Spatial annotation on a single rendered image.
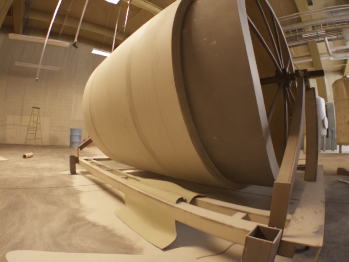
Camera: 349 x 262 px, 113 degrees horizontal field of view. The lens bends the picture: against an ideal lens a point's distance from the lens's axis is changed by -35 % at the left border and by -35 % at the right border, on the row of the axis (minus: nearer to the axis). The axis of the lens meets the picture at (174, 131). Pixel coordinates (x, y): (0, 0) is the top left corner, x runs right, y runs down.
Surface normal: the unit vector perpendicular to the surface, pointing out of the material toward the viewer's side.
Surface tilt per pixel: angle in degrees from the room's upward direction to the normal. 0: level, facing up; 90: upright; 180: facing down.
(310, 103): 90
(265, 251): 90
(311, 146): 90
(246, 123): 120
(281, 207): 90
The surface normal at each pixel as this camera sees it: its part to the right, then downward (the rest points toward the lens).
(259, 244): -0.73, -0.04
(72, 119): 0.68, -0.03
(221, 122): -0.64, 0.46
